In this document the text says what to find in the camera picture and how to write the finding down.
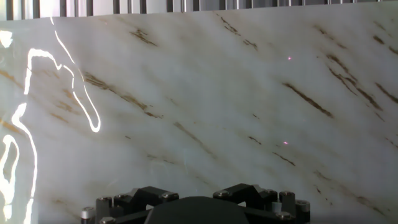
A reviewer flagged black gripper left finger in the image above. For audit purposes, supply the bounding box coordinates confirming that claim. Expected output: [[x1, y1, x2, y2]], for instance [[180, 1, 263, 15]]
[[80, 185, 180, 224]]

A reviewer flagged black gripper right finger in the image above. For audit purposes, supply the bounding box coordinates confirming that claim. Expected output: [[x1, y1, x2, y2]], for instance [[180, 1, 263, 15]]
[[213, 182, 311, 224]]

